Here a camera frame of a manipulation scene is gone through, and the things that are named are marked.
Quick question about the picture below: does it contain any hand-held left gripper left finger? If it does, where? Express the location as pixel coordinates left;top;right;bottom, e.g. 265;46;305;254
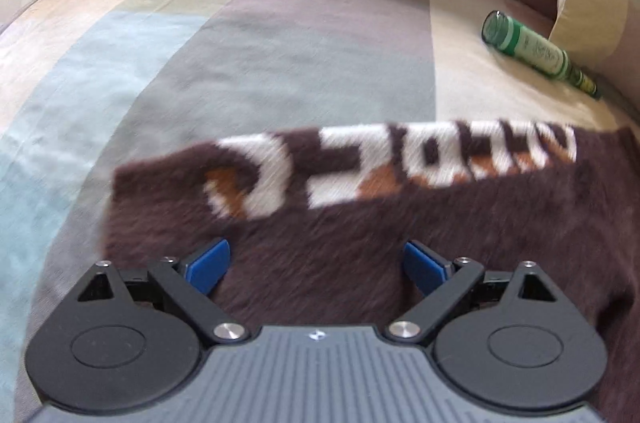
76;238;249;345

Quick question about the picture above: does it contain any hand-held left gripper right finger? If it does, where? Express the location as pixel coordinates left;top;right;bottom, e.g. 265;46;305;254
384;239;560;346

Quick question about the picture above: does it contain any fuzzy brown sweater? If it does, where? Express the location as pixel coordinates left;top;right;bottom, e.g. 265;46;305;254
102;120;640;423

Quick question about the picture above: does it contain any green glass bottle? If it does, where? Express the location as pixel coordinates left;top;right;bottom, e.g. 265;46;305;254
481;10;603;100

